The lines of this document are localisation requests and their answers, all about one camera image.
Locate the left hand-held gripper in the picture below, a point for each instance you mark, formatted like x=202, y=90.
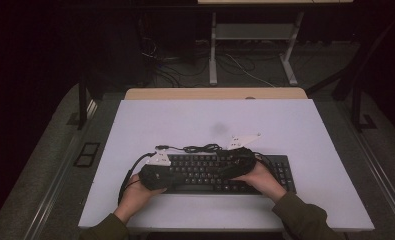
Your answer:
x=156, y=176

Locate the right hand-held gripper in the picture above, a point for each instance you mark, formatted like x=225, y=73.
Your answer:
x=238, y=163

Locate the black computer keyboard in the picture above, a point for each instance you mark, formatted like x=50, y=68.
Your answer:
x=205, y=173

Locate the person's left hand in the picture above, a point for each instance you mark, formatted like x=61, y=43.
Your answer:
x=135, y=196

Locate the person's right hand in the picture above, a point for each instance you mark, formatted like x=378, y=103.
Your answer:
x=263, y=181

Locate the grey round table grommet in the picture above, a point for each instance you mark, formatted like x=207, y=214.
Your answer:
x=250, y=98

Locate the black floor hatch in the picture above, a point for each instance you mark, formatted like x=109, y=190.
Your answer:
x=86, y=154

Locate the black metal stand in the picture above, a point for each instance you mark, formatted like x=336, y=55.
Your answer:
x=356, y=106
x=82, y=106

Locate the desk with white metal frame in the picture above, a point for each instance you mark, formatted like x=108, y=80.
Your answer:
x=212, y=66

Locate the metal floor rail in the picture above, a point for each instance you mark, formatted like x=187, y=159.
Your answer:
x=51, y=196
x=385, y=190

